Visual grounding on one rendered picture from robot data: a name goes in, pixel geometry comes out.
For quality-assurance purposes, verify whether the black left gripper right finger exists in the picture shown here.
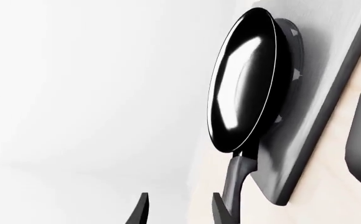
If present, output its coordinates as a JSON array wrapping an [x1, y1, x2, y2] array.
[[212, 192, 240, 224]]

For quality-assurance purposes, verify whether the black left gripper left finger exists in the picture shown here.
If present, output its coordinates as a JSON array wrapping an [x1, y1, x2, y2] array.
[[124, 192, 149, 224]]

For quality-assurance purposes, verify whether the flat black stove plate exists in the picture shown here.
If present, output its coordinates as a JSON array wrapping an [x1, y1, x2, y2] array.
[[250, 0, 361, 207]]

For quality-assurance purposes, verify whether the black frying pan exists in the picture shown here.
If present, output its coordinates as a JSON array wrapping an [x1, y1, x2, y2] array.
[[207, 7, 289, 224]]

